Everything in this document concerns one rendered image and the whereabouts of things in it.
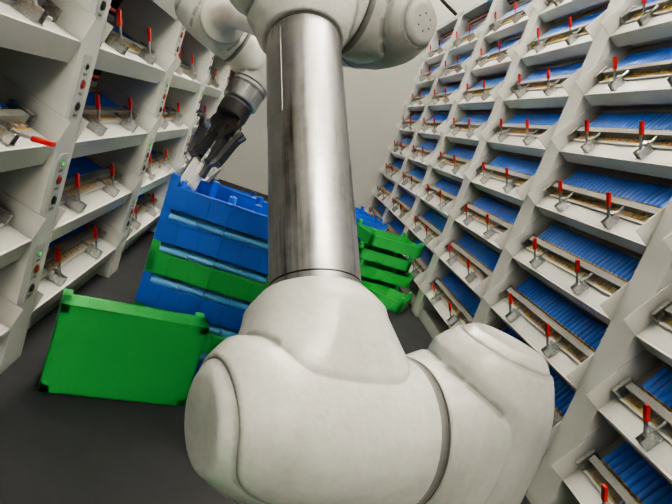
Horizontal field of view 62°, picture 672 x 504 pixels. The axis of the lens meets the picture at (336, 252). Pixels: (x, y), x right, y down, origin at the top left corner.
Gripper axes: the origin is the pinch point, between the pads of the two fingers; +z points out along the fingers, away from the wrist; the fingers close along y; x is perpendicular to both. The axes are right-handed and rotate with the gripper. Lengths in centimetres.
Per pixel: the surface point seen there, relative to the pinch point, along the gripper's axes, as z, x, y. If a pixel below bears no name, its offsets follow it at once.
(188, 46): -66, -64, 84
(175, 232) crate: 14.1, -2.1, -2.7
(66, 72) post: 1.3, 35.2, 9.0
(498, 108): -114, -116, -33
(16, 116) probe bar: 13.3, 38.5, 8.4
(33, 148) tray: 16.7, 36.3, 3.4
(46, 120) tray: 10.3, 32.0, 9.9
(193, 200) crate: 6.0, 0.7, -4.2
